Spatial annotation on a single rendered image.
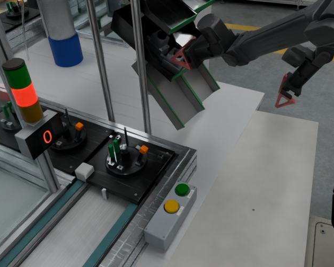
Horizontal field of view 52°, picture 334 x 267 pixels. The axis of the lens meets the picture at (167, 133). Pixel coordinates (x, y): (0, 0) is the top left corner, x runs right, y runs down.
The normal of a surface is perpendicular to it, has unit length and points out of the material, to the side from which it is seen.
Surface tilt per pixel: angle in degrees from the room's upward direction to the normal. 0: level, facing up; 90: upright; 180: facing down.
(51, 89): 0
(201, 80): 45
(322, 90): 0
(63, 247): 0
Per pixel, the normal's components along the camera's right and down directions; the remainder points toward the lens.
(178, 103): 0.52, -0.26
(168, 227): -0.04, -0.75
